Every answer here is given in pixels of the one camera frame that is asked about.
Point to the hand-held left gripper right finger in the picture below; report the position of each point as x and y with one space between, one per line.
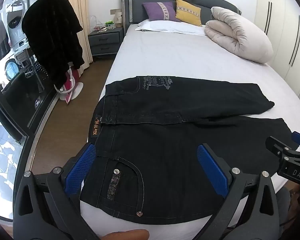
211 171

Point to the person's left hand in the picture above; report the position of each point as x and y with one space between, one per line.
130 235

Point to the rolled beige duvet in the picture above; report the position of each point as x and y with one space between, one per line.
237 35

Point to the purple patterned pillow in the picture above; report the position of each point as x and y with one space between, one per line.
157 11

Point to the yellow patterned pillow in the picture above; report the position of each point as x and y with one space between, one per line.
188 11

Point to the glass sliding door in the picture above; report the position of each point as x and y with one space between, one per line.
7 142

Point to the white jar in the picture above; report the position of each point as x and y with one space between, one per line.
118 18

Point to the grey nightstand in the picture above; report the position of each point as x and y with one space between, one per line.
105 41

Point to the black denim pants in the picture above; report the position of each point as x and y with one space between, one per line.
165 142

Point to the white wardrobe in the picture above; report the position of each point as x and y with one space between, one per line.
282 17

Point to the grey bed with white sheet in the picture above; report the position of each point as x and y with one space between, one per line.
177 57

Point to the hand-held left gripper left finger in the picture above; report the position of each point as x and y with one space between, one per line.
81 171

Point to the black hanging coat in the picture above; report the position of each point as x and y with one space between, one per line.
52 35

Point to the white flat pillow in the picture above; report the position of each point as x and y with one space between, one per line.
172 27

